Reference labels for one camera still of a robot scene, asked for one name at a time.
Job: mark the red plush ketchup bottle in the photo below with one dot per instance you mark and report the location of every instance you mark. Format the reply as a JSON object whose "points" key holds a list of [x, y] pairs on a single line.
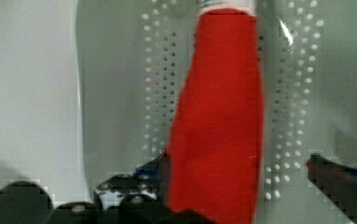
{"points": [[217, 135]]}

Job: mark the green plastic strainer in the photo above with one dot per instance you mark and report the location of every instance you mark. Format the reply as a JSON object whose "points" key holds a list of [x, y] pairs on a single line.
{"points": [[133, 59]]}

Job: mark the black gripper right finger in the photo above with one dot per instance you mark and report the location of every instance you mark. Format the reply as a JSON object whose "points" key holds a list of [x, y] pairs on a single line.
{"points": [[337, 182]]}

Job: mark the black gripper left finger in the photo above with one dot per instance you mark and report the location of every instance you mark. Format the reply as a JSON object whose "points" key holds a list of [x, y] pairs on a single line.
{"points": [[150, 179]]}

